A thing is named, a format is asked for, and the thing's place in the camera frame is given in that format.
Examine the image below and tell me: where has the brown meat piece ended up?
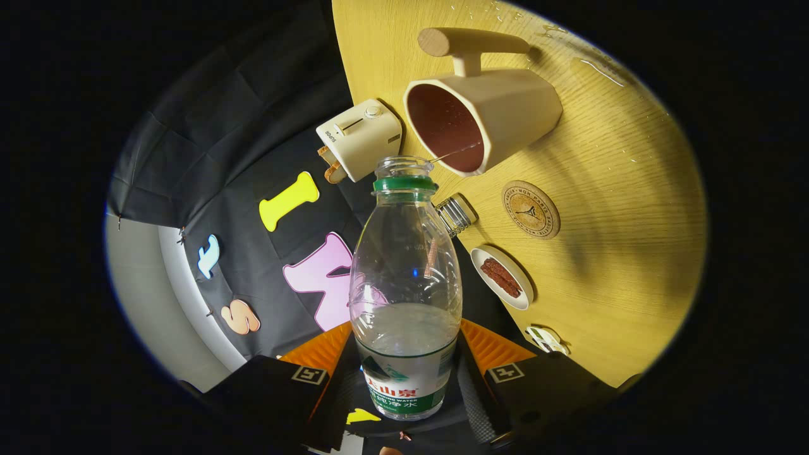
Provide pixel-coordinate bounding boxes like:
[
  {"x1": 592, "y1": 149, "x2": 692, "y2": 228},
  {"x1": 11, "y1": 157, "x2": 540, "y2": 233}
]
[
  {"x1": 485, "y1": 258, "x2": 524, "y2": 294},
  {"x1": 480, "y1": 262, "x2": 520, "y2": 299}
]

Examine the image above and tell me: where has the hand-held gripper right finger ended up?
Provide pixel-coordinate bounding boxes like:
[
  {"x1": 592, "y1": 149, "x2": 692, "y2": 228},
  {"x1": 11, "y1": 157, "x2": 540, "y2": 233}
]
[{"x1": 455, "y1": 319, "x2": 623, "y2": 451}]

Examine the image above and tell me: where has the white divided condiment dish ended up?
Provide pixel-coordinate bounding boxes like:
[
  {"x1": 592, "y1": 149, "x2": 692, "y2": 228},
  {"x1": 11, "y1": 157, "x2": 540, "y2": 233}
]
[{"x1": 525, "y1": 325, "x2": 569, "y2": 355}]

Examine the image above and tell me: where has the wooden table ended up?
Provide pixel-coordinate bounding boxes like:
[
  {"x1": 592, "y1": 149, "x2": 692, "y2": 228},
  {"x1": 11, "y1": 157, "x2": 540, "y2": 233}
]
[{"x1": 332, "y1": 0, "x2": 709, "y2": 387}]

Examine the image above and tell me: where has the metal wire holder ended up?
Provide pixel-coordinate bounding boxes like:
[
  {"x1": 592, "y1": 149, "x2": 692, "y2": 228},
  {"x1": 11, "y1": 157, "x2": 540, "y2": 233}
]
[{"x1": 435, "y1": 193, "x2": 479, "y2": 238}]

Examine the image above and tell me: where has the white toaster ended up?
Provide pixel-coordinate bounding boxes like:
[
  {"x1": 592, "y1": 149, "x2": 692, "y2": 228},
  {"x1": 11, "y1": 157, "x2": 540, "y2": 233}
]
[{"x1": 316, "y1": 98, "x2": 403, "y2": 183}]

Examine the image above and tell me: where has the white round plate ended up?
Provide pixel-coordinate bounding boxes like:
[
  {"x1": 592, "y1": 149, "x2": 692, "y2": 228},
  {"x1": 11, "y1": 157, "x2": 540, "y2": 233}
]
[{"x1": 470, "y1": 245, "x2": 535, "y2": 311}]

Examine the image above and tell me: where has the round wooden coaster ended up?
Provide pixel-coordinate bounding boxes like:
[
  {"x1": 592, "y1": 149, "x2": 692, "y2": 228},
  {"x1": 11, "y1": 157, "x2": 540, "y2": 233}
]
[{"x1": 502, "y1": 180, "x2": 561, "y2": 240}]

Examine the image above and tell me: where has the clear plastic juice bottle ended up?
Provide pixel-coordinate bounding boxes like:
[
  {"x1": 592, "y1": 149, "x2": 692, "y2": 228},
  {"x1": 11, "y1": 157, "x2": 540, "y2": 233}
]
[{"x1": 349, "y1": 156, "x2": 463, "y2": 422}]

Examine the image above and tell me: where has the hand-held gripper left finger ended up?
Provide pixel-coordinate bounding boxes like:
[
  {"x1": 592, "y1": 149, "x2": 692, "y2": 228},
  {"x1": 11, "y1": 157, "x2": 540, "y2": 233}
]
[{"x1": 190, "y1": 321, "x2": 355, "y2": 452}]

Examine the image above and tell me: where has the black backdrop cloth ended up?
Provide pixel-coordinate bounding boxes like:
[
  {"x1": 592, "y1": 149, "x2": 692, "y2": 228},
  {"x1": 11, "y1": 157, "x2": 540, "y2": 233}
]
[{"x1": 107, "y1": 0, "x2": 506, "y2": 446}]

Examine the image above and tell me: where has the cream cup wooden handle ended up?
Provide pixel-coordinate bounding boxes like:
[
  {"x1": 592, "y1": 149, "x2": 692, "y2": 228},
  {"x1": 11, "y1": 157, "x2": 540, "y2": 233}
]
[{"x1": 403, "y1": 27, "x2": 563, "y2": 178}]

